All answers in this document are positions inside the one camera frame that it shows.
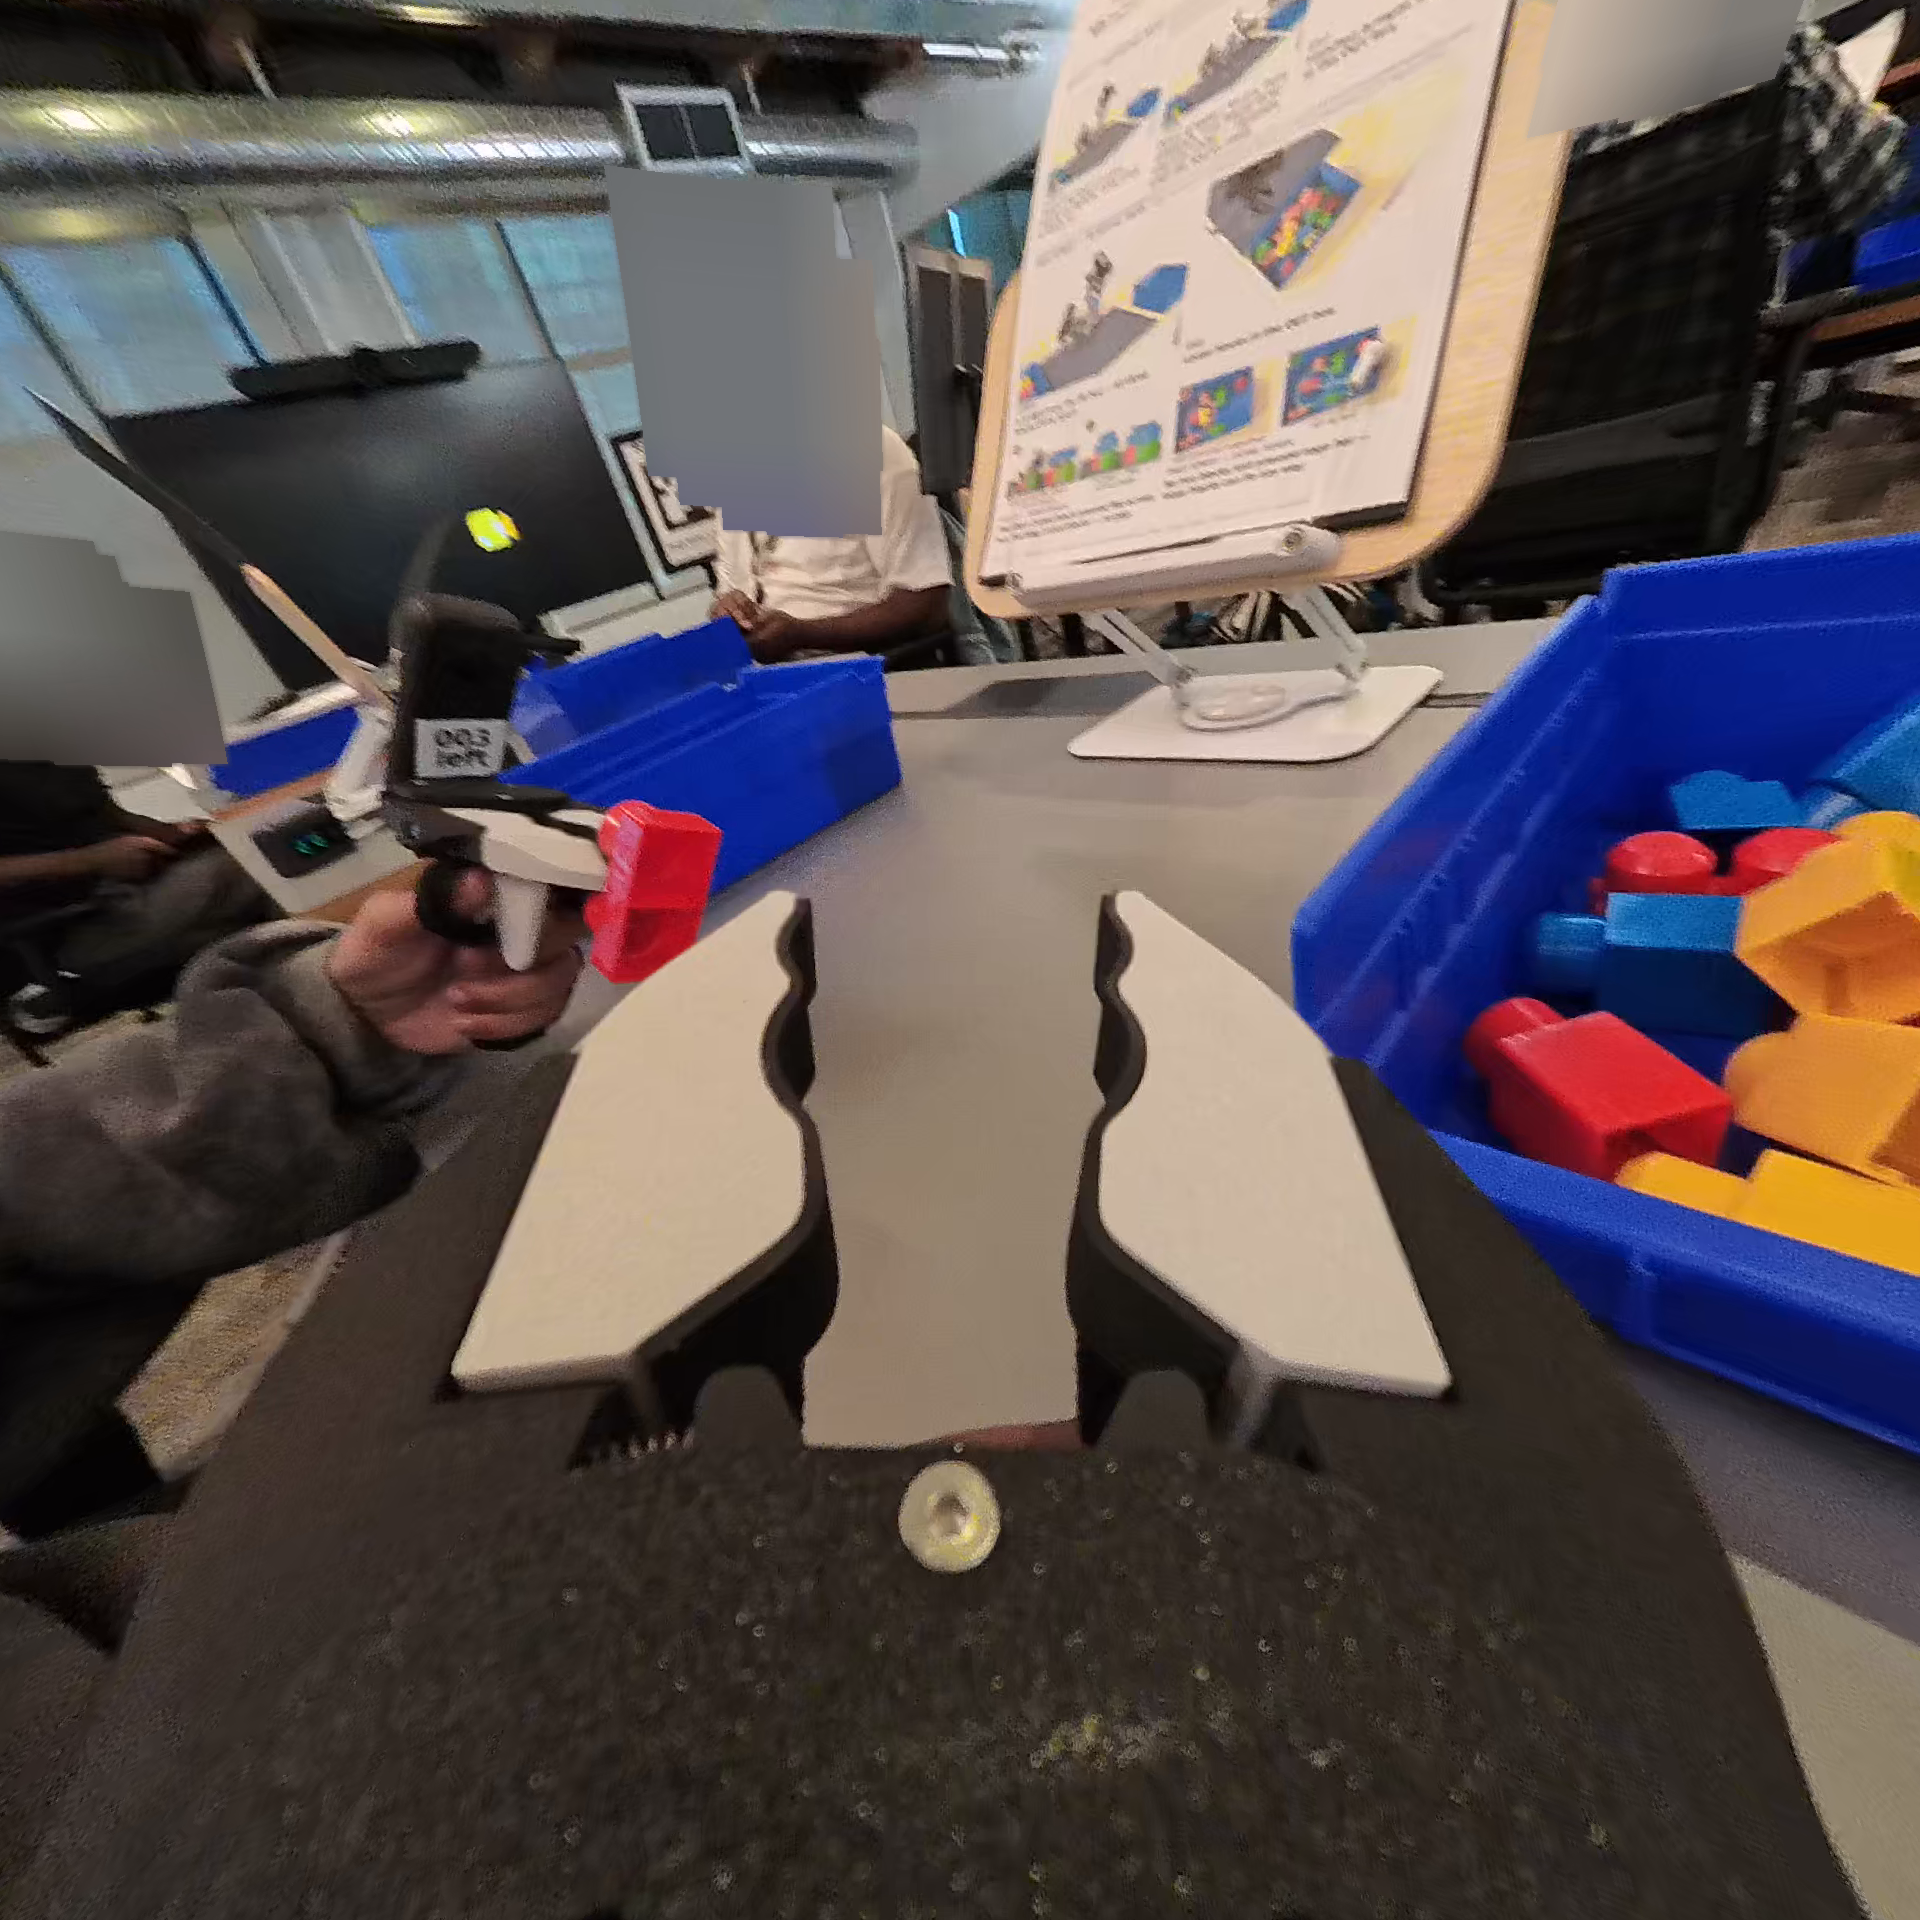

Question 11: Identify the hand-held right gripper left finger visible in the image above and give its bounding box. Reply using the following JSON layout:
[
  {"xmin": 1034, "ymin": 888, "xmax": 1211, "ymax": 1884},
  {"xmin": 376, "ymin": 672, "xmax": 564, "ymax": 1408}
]
[{"xmin": 446, "ymin": 893, "xmax": 841, "ymax": 1449}]

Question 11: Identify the instruction board on white stand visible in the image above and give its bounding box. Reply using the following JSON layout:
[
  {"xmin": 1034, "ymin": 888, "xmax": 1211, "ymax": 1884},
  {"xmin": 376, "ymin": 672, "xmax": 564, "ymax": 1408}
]
[{"xmin": 964, "ymin": 0, "xmax": 1580, "ymax": 619}]

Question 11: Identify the black metal rack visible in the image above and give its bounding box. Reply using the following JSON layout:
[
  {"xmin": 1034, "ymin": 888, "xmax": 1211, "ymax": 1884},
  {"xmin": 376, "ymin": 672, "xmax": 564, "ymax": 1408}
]
[{"xmin": 903, "ymin": 244, "xmax": 996, "ymax": 499}]

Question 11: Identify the printed instruction sheet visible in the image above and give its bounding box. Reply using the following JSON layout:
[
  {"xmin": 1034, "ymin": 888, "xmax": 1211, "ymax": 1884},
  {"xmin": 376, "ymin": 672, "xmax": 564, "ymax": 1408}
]
[{"xmin": 980, "ymin": 0, "xmax": 1518, "ymax": 585}]

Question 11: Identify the wooden table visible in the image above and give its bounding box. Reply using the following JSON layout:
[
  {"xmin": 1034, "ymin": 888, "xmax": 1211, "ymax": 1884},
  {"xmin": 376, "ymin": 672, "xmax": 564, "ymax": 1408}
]
[{"xmin": 1759, "ymin": 294, "xmax": 1920, "ymax": 419}]

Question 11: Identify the blue toy block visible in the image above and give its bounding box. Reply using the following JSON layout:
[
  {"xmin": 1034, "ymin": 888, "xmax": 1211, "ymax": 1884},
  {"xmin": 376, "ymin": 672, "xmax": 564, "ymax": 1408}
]
[
  {"xmin": 1808, "ymin": 702, "xmax": 1920, "ymax": 820},
  {"xmin": 1663, "ymin": 768, "xmax": 1847, "ymax": 838},
  {"xmin": 1528, "ymin": 893, "xmax": 1787, "ymax": 1041}
]

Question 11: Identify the light blue denim jacket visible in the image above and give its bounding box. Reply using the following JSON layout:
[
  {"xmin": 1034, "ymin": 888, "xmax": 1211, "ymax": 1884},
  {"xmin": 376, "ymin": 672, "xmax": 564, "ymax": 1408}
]
[{"xmin": 939, "ymin": 499, "xmax": 1027, "ymax": 670}]

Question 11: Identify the yellow long toy block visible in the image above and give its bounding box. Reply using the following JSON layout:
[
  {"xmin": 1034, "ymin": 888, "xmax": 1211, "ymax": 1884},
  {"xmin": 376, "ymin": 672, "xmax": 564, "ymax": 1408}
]
[{"xmin": 1613, "ymin": 1150, "xmax": 1920, "ymax": 1275}]

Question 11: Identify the person's left hand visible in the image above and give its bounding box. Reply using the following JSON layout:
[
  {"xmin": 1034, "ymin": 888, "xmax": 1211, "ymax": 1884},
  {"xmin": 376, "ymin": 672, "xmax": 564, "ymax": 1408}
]
[{"xmin": 326, "ymin": 874, "xmax": 590, "ymax": 1055}]

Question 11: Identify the printed tag board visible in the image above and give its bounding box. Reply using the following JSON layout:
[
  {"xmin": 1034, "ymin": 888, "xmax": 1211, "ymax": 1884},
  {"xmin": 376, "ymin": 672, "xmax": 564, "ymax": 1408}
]
[{"xmin": 614, "ymin": 430, "xmax": 729, "ymax": 589}]

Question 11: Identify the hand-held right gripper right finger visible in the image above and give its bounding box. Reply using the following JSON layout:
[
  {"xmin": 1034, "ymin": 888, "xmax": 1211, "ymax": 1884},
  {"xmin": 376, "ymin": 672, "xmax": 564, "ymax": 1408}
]
[{"xmin": 1062, "ymin": 893, "xmax": 1454, "ymax": 1457}]

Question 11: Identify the black charger green display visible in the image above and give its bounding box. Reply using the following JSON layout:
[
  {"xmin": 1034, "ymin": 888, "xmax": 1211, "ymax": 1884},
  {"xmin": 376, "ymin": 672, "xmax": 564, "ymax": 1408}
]
[{"xmin": 253, "ymin": 799, "xmax": 368, "ymax": 888}]

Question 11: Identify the blue divided plastic bin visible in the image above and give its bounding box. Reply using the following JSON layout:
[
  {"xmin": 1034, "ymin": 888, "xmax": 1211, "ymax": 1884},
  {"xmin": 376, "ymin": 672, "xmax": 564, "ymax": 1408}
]
[{"xmin": 499, "ymin": 651, "xmax": 903, "ymax": 900}]

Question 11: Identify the striped bag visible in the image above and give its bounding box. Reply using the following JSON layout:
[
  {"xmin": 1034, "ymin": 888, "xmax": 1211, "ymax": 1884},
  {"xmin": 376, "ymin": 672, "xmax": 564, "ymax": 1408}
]
[{"xmin": 1161, "ymin": 596, "xmax": 1319, "ymax": 650}]

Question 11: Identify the large black screen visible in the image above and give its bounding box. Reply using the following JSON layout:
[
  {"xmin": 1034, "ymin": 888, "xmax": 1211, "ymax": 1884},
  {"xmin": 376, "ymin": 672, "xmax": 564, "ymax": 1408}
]
[{"xmin": 103, "ymin": 356, "xmax": 662, "ymax": 670}]

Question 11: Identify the black video bar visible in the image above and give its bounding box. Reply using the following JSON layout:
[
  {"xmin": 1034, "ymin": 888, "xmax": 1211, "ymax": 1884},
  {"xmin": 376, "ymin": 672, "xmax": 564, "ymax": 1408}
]
[{"xmin": 224, "ymin": 342, "xmax": 486, "ymax": 400}]

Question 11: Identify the red two-stud toy block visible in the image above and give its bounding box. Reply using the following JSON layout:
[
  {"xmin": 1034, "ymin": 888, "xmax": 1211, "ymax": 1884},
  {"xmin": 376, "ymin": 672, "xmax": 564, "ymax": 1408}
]
[
  {"xmin": 584, "ymin": 799, "xmax": 729, "ymax": 987},
  {"xmin": 1587, "ymin": 826, "xmax": 1840, "ymax": 909}
]

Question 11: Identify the grey desk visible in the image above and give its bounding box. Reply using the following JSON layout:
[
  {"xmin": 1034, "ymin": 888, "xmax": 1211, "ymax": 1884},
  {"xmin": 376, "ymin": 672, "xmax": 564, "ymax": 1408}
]
[{"xmin": 406, "ymin": 623, "xmax": 1920, "ymax": 1920}]

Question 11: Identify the red tall toy block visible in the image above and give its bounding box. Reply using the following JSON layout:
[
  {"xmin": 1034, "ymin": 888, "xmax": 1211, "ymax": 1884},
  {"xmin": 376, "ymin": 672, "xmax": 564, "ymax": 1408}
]
[{"xmin": 1461, "ymin": 994, "xmax": 1732, "ymax": 1181}]

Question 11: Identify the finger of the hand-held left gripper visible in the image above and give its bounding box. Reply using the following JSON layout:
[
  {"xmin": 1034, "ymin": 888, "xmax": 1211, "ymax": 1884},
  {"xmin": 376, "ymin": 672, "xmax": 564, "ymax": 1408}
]
[{"xmin": 476, "ymin": 812, "xmax": 614, "ymax": 896}]

